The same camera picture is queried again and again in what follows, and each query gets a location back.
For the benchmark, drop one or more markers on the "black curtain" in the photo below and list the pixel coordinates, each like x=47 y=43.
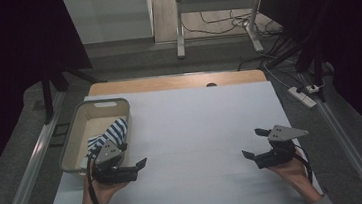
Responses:
x=8 y=65
x=353 y=31

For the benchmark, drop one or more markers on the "white table sheet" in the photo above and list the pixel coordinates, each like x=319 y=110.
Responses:
x=188 y=131

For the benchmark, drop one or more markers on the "blue white striped cloth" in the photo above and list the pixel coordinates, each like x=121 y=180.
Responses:
x=115 y=132

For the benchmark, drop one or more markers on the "white metal desk frame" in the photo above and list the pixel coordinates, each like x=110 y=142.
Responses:
x=179 y=31

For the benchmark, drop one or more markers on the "black metal stand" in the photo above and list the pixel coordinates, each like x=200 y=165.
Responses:
x=47 y=98
x=317 y=72

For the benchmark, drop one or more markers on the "white power strip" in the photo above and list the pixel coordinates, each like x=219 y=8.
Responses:
x=301 y=97

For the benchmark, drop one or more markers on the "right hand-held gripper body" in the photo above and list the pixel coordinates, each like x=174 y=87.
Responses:
x=284 y=133

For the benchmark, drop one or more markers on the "person's left hand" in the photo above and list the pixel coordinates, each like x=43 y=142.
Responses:
x=102 y=194

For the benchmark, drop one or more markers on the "white cabinet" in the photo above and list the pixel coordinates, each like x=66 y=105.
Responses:
x=107 y=17

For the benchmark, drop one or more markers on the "person's right hand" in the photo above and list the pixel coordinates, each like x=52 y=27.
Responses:
x=293 y=172

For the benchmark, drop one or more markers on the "aluminium rail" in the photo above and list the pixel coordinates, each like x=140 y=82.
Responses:
x=351 y=156
x=31 y=170

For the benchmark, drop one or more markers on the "white plug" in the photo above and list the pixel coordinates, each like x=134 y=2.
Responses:
x=312 y=88

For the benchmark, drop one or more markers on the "beige plastic basket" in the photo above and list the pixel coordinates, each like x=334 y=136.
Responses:
x=87 y=124

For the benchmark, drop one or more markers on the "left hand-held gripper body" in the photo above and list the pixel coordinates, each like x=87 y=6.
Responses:
x=107 y=153

